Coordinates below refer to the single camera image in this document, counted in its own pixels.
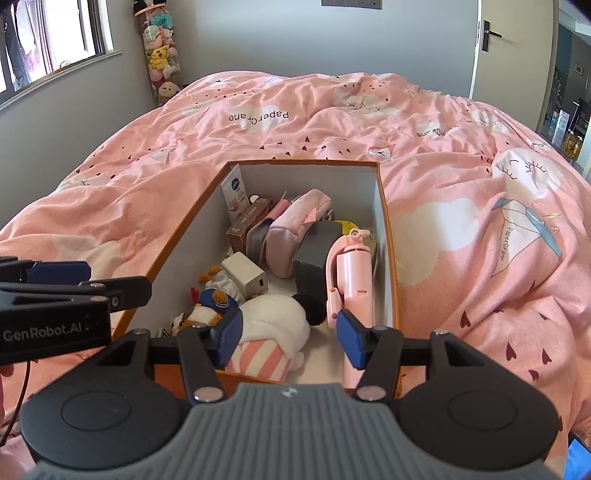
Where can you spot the white charger block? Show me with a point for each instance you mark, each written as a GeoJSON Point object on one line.
{"type": "Point", "coordinates": [244, 274]}

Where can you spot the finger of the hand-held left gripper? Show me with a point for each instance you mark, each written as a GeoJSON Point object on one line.
{"type": "Point", "coordinates": [120, 293]}
{"type": "Point", "coordinates": [60, 272]}

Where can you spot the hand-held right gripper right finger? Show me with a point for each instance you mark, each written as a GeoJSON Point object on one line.
{"type": "Point", "coordinates": [352, 339]}

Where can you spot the pink selfie stick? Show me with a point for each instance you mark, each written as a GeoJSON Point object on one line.
{"type": "Point", "coordinates": [353, 277]}

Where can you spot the pink printed blanket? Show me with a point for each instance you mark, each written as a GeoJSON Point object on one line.
{"type": "Point", "coordinates": [461, 207]}

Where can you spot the white door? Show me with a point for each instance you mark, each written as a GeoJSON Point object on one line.
{"type": "Point", "coordinates": [512, 60]}

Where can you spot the white panda plush toy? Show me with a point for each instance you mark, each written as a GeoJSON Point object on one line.
{"type": "Point", "coordinates": [277, 323]}

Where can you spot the device with blue screen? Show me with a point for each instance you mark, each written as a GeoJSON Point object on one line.
{"type": "Point", "coordinates": [581, 459]}

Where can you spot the hanging column of plush toys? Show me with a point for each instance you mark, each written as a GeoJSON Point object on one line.
{"type": "Point", "coordinates": [161, 50]}

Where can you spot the orange cardboard box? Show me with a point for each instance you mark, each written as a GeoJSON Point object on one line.
{"type": "Point", "coordinates": [184, 258]}

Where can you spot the brown photo card box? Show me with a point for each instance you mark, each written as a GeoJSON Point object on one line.
{"type": "Point", "coordinates": [244, 226]}

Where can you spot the black gift box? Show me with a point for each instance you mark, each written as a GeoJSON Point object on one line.
{"type": "Point", "coordinates": [314, 254]}

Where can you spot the plush dog with navy hat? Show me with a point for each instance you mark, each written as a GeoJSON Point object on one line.
{"type": "Point", "coordinates": [207, 311]}

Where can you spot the yellow utility knife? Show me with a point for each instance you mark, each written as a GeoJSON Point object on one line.
{"type": "Point", "coordinates": [346, 226]}

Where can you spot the window with dark frame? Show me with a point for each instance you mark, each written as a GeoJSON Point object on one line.
{"type": "Point", "coordinates": [51, 41]}

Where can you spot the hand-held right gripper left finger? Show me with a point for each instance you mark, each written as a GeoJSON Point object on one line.
{"type": "Point", "coordinates": [231, 333]}

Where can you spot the pink snap card wallet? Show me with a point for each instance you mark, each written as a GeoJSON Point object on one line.
{"type": "Point", "coordinates": [261, 240]}

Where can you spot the yellow bottle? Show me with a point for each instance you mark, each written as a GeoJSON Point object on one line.
{"type": "Point", "coordinates": [572, 143]}

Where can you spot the pale pink zip pouch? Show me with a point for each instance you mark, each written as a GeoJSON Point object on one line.
{"type": "Point", "coordinates": [295, 226]}

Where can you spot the white hand cream tube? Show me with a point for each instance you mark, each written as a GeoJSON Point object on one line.
{"type": "Point", "coordinates": [234, 196]}

